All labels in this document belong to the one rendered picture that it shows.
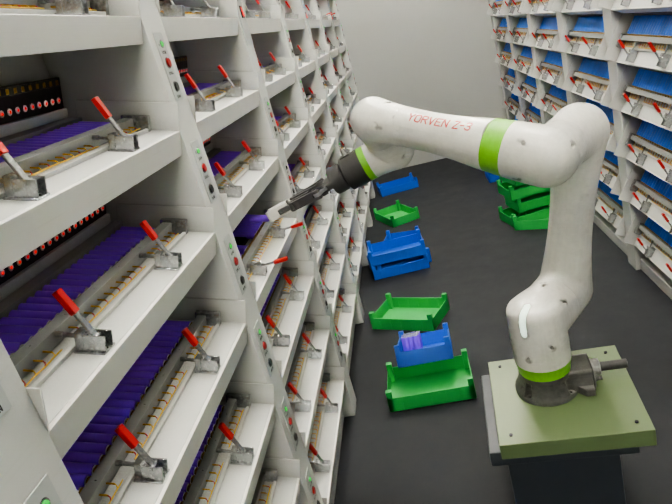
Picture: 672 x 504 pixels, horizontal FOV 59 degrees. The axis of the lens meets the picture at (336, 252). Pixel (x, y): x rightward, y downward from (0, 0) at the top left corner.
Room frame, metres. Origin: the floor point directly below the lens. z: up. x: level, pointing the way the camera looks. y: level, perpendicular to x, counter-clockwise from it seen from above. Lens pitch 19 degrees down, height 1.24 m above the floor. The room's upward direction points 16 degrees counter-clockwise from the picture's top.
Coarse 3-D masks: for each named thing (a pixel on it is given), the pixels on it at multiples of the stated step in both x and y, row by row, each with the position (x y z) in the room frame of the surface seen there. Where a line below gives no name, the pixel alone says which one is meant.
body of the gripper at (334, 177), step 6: (330, 168) 1.55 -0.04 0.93; (336, 168) 1.53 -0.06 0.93; (330, 174) 1.53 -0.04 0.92; (336, 174) 1.52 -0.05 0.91; (324, 180) 1.57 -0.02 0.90; (330, 180) 1.52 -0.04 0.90; (336, 180) 1.52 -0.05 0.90; (342, 180) 1.52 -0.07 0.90; (318, 186) 1.54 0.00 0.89; (324, 186) 1.52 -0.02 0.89; (330, 186) 1.52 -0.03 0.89; (336, 186) 1.52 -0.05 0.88; (342, 186) 1.52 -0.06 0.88; (348, 186) 1.53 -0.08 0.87; (324, 192) 1.52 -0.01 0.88; (336, 192) 1.53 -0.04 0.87; (342, 192) 1.54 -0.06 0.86
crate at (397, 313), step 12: (396, 300) 2.55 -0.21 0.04; (408, 300) 2.52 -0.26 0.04; (420, 300) 2.48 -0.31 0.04; (432, 300) 2.45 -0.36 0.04; (444, 300) 2.40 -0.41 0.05; (372, 312) 2.42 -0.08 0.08; (384, 312) 2.52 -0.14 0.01; (396, 312) 2.51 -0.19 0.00; (408, 312) 2.48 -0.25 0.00; (420, 312) 2.44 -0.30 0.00; (432, 312) 2.41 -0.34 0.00; (444, 312) 2.36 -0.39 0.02; (372, 324) 2.41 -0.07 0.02; (384, 324) 2.38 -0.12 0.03; (396, 324) 2.35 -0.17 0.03; (408, 324) 2.31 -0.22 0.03; (420, 324) 2.28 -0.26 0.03; (432, 324) 2.25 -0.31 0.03
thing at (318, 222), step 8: (320, 200) 2.51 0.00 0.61; (328, 200) 2.50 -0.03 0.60; (312, 208) 2.47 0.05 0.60; (320, 208) 2.49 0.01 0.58; (328, 208) 2.50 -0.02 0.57; (304, 216) 2.38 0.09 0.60; (312, 216) 2.40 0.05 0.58; (320, 216) 2.33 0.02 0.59; (328, 216) 2.43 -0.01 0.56; (312, 224) 2.33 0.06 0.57; (320, 224) 2.32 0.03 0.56; (328, 224) 2.33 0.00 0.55; (312, 232) 2.22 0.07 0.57; (320, 232) 2.23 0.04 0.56; (328, 232) 2.30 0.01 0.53; (312, 240) 2.14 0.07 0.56; (320, 240) 2.14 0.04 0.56; (320, 248) 2.06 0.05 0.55; (320, 256) 2.01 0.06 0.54; (320, 264) 2.01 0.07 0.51
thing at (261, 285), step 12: (264, 204) 1.83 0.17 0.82; (276, 204) 1.82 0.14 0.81; (288, 216) 1.82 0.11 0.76; (276, 240) 1.61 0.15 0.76; (288, 240) 1.65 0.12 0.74; (264, 252) 1.52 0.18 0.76; (276, 252) 1.52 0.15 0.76; (276, 264) 1.46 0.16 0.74; (252, 276) 1.36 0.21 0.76; (264, 276) 1.36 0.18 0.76; (276, 276) 1.46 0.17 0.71; (252, 288) 1.22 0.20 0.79; (264, 288) 1.31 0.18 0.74; (264, 300) 1.31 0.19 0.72
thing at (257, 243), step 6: (270, 222) 1.70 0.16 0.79; (276, 222) 1.74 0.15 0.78; (264, 228) 1.65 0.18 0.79; (258, 234) 1.60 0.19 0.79; (264, 234) 1.60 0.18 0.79; (258, 240) 1.55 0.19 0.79; (264, 240) 1.60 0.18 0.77; (270, 240) 1.59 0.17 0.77; (252, 246) 1.50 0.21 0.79; (258, 246) 1.52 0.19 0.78; (252, 252) 1.46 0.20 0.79; (258, 252) 1.49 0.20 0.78; (246, 258) 1.42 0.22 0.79; (252, 258) 1.45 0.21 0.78; (258, 258) 1.45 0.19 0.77; (246, 264) 1.38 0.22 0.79; (246, 270) 1.38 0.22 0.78
